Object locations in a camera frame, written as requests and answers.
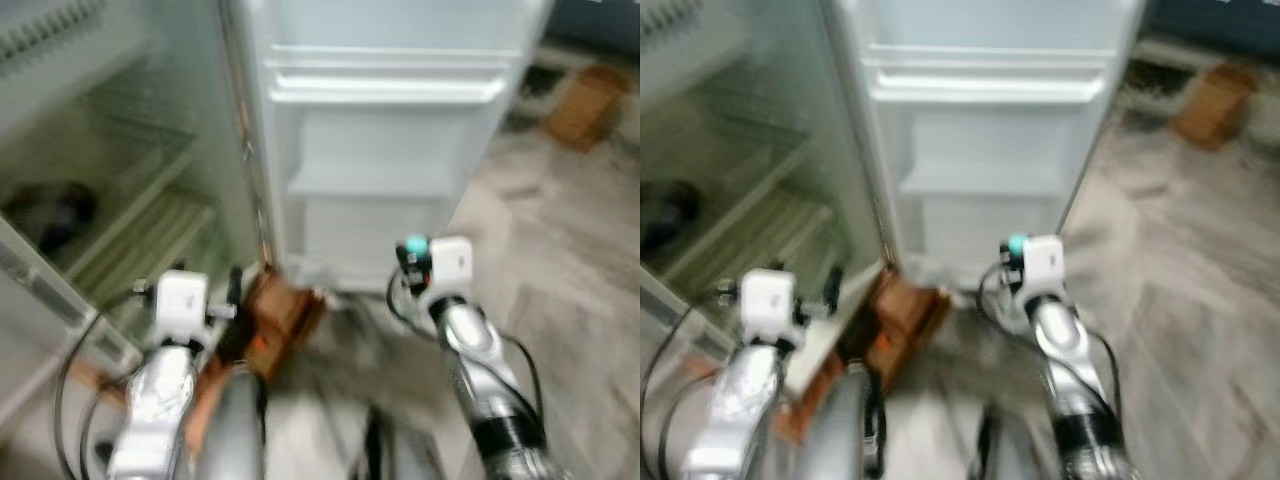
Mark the teal capped item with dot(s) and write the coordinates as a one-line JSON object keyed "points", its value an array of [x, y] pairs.
{"points": [[1017, 243], [416, 244]]}

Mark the mirrored fridge door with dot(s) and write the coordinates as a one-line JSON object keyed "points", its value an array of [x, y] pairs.
{"points": [[990, 140], [390, 140]]}

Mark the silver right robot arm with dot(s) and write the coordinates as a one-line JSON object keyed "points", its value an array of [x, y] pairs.
{"points": [[1080, 390], [490, 390]]}

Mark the grey fridge body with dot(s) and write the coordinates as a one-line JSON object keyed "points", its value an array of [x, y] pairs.
{"points": [[740, 140], [110, 150]]}

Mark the black item inside fridge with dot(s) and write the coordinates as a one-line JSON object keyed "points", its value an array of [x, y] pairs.
{"points": [[50, 215], [665, 212]]}

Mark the white fridge door shelf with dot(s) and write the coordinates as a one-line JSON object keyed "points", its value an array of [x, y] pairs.
{"points": [[990, 82], [390, 85]]}

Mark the silver left robot leg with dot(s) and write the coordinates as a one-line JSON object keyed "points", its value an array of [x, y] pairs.
{"points": [[232, 430], [845, 425]]}

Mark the silver robot leg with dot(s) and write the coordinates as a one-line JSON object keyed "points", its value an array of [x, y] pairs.
{"points": [[845, 425], [1005, 450], [232, 430], [395, 450]]}

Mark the silver right robot leg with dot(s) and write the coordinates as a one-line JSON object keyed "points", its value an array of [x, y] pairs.
{"points": [[1005, 450], [395, 450]]}

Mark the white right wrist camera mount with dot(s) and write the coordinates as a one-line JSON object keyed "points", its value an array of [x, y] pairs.
{"points": [[452, 265], [1046, 262]]}

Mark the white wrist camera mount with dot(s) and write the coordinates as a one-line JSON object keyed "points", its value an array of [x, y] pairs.
{"points": [[452, 265], [1046, 262], [182, 305], [768, 303]]}

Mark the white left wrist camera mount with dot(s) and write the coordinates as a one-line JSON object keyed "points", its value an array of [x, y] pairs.
{"points": [[768, 303], [182, 305]]}

